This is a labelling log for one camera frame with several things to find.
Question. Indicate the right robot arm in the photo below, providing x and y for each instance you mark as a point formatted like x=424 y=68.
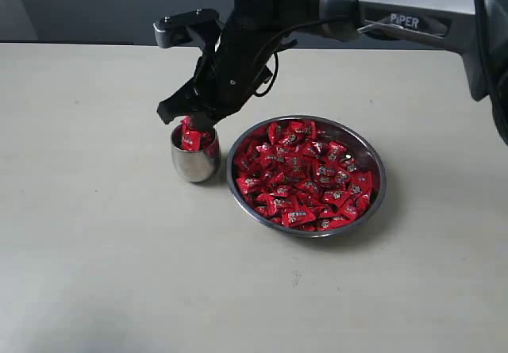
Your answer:
x=474 y=29

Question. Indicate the stainless steel plate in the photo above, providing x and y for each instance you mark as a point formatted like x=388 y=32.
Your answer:
x=306 y=174

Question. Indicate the stainless steel cup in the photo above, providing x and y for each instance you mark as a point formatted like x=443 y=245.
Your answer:
x=196 y=166

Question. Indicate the red wrapped candy top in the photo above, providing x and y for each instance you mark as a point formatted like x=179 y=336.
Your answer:
x=303 y=128

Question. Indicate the red wrapped candy bottom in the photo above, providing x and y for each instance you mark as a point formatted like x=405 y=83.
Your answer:
x=294 y=218

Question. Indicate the red candy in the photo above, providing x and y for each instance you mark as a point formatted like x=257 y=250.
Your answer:
x=248 y=185
x=294 y=218
x=190 y=136
x=362 y=182
x=303 y=128

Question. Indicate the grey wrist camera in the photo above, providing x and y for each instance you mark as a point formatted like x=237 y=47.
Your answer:
x=200 y=25

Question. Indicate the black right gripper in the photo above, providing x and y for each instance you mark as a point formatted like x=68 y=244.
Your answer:
x=222 y=81

